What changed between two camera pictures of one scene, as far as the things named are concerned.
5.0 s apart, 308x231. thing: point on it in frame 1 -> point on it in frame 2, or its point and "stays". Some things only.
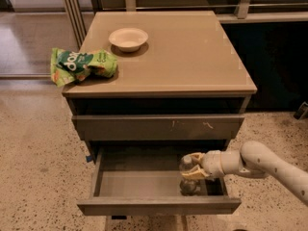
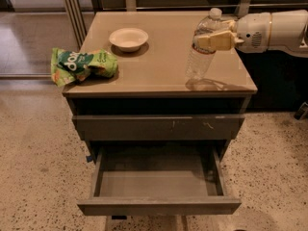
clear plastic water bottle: (189, 187) -> (199, 60)
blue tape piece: (89, 159) stays
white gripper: (213, 164) -> (252, 33)
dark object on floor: (302, 112) stays
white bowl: (128, 39) stays
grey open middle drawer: (145, 180) stays
